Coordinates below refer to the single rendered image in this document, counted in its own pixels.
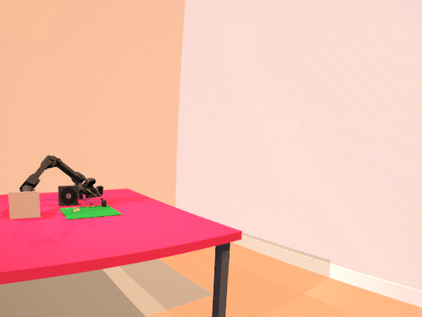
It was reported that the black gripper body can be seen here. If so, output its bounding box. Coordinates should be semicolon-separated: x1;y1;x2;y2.
77;185;103;199

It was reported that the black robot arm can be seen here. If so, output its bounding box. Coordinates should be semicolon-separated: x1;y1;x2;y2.
19;155;97;192

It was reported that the green circuit board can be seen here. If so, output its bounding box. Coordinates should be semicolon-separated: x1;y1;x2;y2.
59;205;122;220

